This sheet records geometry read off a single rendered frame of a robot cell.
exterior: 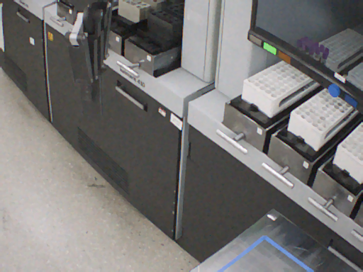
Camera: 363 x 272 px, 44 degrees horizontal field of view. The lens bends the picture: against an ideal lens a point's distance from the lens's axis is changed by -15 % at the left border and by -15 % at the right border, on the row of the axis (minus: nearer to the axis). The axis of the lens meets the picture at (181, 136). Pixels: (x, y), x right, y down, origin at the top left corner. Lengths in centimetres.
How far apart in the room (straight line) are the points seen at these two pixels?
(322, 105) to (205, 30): 38
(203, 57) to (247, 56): 17
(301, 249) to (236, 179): 48
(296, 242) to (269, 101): 40
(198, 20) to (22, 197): 117
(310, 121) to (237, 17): 31
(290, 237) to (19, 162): 160
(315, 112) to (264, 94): 14
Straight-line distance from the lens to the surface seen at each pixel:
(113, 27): 156
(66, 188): 217
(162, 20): 147
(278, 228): 98
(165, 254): 192
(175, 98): 141
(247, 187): 135
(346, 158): 112
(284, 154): 119
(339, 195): 114
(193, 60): 144
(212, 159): 140
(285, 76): 131
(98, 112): 72
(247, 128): 125
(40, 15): 205
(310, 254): 95
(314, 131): 115
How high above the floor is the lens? 156
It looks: 41 degrees down
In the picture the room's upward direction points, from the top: 4 degrees clockwise
